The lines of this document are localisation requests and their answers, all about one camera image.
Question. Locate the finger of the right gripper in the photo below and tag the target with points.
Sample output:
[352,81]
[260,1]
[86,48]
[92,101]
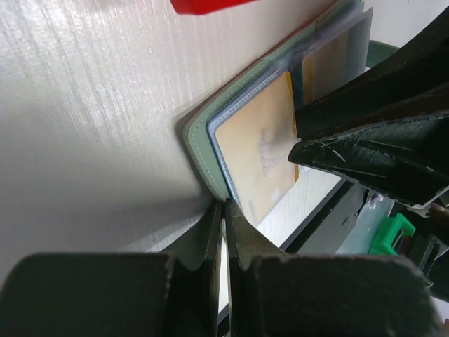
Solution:
[418,66]
[405,160]

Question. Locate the red plastic bin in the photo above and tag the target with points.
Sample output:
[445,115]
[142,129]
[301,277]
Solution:
[203,7]

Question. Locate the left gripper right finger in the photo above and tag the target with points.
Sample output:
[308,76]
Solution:
[273,293]

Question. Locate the gold card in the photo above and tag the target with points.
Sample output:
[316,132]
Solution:
[252,139]
[326,67]

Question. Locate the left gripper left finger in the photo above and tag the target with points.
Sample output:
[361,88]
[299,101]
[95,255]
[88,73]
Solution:
[170,293]

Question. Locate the green plastic part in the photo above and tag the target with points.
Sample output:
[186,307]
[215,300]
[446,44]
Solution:
[393,236]

